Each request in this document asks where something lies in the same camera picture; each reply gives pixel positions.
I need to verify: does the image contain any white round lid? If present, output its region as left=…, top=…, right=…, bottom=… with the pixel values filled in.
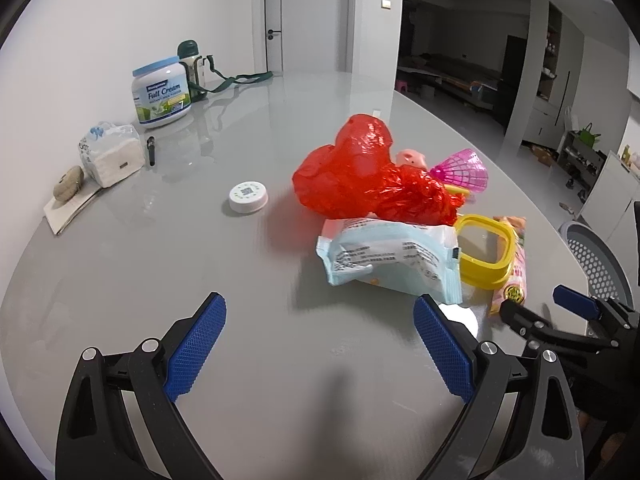
left=229, top=180, right=268, bottom=213

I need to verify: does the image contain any shoe rack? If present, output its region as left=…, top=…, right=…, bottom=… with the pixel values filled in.
left=557, top=130, right=607, bottom=183

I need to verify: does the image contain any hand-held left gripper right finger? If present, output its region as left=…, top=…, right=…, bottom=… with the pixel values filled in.
left=412, top=294, right=586, bottom=480

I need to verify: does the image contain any green-capped bottle with strap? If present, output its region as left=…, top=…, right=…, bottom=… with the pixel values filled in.
left=177, top=40, right=273, bottom=103

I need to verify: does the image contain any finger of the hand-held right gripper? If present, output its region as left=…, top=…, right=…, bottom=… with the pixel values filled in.
left=500, top=299, right=626, bottom=361
left=552, top=284, right=640, bottom=333

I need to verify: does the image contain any white tissue pack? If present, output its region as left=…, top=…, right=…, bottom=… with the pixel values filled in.
left=78, top=121, right=146, bottom=188

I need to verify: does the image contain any white tall shelf cabinet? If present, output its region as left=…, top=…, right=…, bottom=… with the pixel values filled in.
left=522, top=0, right=586, bottom=151

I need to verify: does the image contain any white low cabinet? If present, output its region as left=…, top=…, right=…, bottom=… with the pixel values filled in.
left=590, top=150, right=640, bottom=271

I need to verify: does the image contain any milk powder can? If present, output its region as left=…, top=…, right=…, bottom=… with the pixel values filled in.
left=132, top=57, right=194, bottom=126

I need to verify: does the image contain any pink pig toy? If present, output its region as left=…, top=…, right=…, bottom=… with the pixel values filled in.
left=395, top=149, right=428, bottom=170

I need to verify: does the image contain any grey stone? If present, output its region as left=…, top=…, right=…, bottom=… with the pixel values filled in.
left=53, top=165, right=85, bottom=204

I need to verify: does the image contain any grey perforated basket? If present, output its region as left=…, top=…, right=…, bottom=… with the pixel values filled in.
left=557, top=221, right=633, bottom=311

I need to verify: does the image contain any dark sofa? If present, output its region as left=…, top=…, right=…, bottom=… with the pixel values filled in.
left=400, top=52, right=506, bottom=106

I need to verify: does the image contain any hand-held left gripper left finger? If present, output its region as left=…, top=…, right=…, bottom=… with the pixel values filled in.
left=55, top=291, right=227, bottom=480

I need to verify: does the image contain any red plastic bag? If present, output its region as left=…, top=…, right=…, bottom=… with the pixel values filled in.
left=292, top=114, right=466, bottom=226

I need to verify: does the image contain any pink mesh shuttlecock toy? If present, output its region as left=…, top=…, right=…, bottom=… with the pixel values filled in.
left=432, top=148, right=488, bottom=195

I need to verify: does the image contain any white door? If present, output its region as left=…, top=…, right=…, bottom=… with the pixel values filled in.
left=264, top=0, right=287, bottom=75

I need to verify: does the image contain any pink snack packet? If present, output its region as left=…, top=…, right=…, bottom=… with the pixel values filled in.
left=487, top=216, right=530, bottom=316

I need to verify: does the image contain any pale blue white packet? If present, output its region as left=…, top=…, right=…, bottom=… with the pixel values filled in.
left=316, top=217, right=463, bottom=306

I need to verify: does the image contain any white paper booklet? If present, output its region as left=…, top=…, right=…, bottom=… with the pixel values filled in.
left=43, top=182, right=103, bottom=236

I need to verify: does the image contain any yellow square lid frame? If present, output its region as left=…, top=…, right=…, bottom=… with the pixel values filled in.
left=456, top=214, right=517, bottom=288

